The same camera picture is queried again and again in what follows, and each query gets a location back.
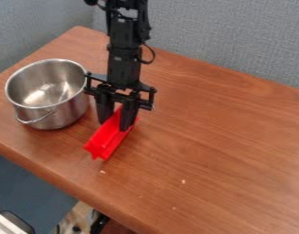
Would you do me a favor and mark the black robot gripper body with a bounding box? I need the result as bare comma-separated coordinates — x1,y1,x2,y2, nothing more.
84,46,157,111

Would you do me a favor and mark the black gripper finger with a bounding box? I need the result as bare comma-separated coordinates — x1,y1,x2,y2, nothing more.
93,84,115,123
120,92,140,132

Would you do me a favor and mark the red plastic block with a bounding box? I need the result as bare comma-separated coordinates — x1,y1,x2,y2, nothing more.
83,108,135,161

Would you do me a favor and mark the metal pot with handle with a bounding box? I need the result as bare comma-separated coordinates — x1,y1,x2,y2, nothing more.
5,58,89,130

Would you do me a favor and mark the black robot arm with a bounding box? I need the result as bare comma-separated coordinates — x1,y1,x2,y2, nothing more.
83,0,156,132

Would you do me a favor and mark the beige object under table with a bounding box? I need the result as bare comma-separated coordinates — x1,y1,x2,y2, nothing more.
49,202,109,234

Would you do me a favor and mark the black chair frame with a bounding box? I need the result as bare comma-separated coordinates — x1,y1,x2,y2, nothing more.
0,210,36,234

